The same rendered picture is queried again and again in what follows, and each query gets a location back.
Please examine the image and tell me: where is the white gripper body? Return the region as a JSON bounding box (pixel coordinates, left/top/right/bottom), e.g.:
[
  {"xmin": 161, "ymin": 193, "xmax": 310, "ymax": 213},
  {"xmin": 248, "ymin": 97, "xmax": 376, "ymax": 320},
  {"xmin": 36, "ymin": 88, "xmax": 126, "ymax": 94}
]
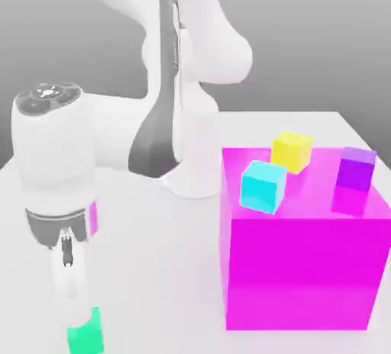
[{"xmin": 50, "ymin": 241, "xmax": 92, "ymax": 309}]

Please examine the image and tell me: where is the small cyan cube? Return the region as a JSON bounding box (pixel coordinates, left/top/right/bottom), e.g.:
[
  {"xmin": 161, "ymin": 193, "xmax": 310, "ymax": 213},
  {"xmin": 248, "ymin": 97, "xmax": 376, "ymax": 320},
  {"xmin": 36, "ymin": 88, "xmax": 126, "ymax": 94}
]
[{"xmin": 239, "ymin": 159, "xmax": 289, "ymax": 216}]

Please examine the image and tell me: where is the small yellow cube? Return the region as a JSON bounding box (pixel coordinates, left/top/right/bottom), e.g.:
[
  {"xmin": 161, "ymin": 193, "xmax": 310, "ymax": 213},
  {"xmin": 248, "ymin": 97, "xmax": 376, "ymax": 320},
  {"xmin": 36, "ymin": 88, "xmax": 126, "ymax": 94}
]
[{"xmin": 270, "ymin": 130, "xmax": 314, "ymax": 175}]

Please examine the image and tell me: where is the large magenta box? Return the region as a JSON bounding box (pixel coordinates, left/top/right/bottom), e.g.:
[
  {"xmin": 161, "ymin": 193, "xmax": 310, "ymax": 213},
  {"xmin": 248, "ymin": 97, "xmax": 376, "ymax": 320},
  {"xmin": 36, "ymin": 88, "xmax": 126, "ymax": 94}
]
[{"xmin": 218, "ymin": 146, "xmax": 391, "ymax": 332}]

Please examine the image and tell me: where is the small purple cube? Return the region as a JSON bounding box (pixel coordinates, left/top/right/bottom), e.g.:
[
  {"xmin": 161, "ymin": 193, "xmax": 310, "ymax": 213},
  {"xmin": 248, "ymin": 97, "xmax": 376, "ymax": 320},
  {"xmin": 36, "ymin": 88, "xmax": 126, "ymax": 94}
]
[{"xmin": 334, "ymin": 146, "xmax": 379, "ymax": 194}]

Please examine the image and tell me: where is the small green cube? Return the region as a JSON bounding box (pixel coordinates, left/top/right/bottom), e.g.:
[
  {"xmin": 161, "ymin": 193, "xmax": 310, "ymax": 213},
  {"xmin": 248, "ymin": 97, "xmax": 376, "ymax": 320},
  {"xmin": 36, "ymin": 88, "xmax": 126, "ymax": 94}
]
[{"xmin": 66, "ymin": 306, "xmax": 105, "ymax": 354}]

